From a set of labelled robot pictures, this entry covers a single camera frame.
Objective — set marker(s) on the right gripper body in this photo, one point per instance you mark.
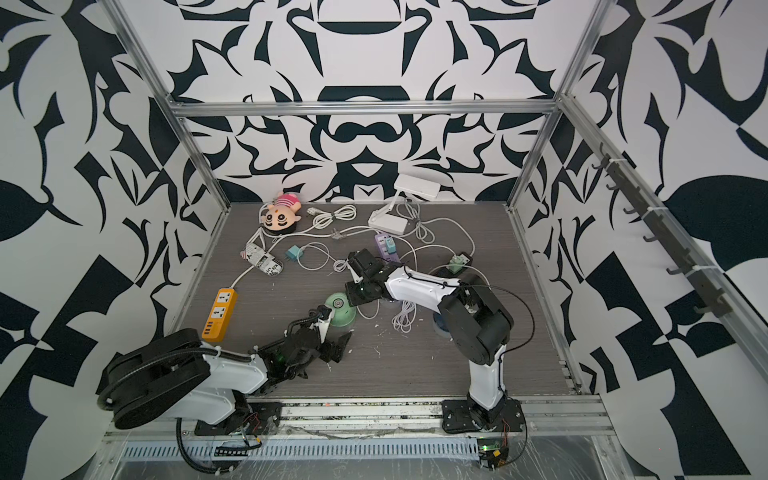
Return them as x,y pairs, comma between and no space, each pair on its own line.
360,291

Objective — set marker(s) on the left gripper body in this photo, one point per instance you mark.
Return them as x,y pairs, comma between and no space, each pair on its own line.
326,349

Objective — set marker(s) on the purple power strip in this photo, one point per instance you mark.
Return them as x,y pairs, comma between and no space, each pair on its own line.
379,241

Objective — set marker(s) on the green meat grinder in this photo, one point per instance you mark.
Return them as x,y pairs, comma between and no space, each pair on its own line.
344,314

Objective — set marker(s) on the yellow power strip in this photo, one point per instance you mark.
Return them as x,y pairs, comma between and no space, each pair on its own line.
220,315

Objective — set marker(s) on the black power strip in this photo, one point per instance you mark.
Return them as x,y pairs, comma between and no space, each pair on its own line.
444,272

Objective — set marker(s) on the blue meat grinder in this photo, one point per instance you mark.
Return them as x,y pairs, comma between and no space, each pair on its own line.
440,327

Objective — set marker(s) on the green charger plug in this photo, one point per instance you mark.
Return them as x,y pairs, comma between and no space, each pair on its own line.
458,262

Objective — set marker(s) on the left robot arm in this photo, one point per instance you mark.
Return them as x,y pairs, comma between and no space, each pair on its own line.
183,377

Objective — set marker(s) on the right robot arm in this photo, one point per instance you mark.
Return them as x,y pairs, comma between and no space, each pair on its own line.
478,323

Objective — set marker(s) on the cartoon head toy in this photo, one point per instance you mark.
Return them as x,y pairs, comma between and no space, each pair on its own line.
282,215

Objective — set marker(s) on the wall hook rack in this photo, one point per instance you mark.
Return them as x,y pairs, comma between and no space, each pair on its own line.
663,230

